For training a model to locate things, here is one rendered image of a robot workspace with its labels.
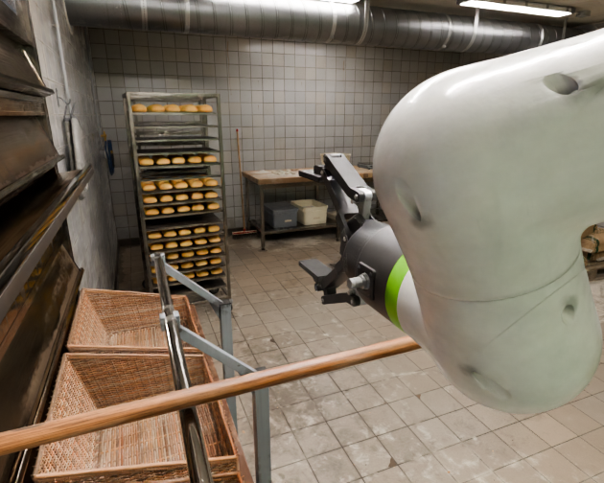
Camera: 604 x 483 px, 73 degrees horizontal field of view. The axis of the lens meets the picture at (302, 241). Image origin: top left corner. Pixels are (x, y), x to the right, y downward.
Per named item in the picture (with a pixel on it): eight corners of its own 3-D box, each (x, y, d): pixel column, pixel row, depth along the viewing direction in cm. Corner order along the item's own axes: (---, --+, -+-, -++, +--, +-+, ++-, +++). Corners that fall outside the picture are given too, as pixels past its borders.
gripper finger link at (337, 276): (373, 247, 48) (377, 258, 48) (338, 280, 58) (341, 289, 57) (343, 251, 47) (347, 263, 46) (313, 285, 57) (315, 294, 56)
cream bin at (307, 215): (304, 225, 541) (304, 208, 534) (290, 218, 585) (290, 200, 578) (328, 222, 555) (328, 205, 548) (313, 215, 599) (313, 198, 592)
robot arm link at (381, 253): (469, 321, 40) (481, 230, 37) (365, 346, 36) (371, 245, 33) (429, 296, 45) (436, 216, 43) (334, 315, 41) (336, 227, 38)
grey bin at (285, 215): (272, 228, 527) (272, 210, 520) (262, 219, 571) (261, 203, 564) (299, 226, 539) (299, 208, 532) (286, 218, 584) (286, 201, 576)
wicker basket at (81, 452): (48, 569, 99) (25, 480, 91) (73, 418, 149) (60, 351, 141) (243, 500, 117) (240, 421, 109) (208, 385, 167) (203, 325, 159)
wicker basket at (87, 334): (75, 412, 152) (62, 346, 144) (88, 338, 202) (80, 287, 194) (208, 381, 169) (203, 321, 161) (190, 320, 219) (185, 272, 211)
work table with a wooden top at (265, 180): (260, 251, 512) (258, 179, 486) (244, 235, 583) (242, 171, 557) (407, 233, 590) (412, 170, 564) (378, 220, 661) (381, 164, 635)
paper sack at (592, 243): (591, 256, 413) (593, 240, 408) (558, 246, 446) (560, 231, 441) (633, 247, 433) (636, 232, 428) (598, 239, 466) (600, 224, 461)
